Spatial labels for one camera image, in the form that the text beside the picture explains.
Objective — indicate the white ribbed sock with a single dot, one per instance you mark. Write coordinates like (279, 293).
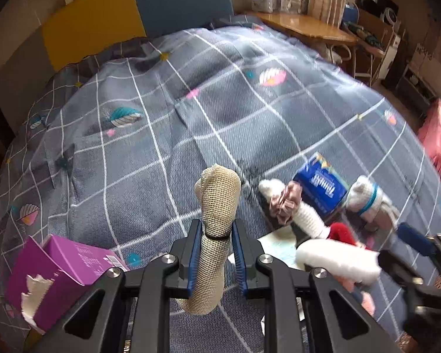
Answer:
(310, 220)

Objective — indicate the red and white fluffy sock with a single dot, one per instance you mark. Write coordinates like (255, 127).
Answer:
(334, 261)

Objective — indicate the beige mesh sock roll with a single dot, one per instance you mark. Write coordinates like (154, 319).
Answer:
(217, 198)

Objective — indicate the clear plastic bag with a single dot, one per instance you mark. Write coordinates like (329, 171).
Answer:
(290, 3)

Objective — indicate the brown satin scrunchie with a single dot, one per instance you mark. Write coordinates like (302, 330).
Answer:
(285, 200)

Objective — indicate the white wet wipes packet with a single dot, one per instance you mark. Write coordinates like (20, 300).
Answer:
(279, 250)

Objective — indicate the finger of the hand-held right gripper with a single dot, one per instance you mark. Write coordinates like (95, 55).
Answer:
(417, 239)
(398, 268)

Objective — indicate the purple cardboard box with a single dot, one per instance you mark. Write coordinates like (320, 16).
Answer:
(58, 264)

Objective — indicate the white plastic bag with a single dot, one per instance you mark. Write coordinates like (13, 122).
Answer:
(262, 0)

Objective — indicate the pink cloth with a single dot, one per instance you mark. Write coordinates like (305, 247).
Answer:
(439, 143)

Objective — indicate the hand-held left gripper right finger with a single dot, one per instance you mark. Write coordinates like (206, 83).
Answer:
(240, 259)

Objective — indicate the grey printed blanket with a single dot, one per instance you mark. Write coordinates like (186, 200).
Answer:
(169, 136)

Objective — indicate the white storage shelf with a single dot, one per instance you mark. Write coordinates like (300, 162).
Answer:
(419, 77)

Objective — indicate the brown cardboard box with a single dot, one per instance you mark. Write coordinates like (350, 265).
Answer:
(375, 25)

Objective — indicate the multicolour padded headboard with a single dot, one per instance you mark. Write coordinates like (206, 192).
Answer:
(95, 18)

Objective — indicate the blue tissue pack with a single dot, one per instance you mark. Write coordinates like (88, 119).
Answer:
(319, 184)

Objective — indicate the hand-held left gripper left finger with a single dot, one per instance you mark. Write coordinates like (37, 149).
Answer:
(193, 259)

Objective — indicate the pink fluffy sock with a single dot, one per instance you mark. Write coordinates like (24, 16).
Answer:
(365, 301)

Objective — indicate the wooden desk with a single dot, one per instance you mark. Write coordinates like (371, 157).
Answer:
(301, 25)

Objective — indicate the white sock with blue stripe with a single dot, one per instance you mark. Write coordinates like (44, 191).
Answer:
(364, 195)

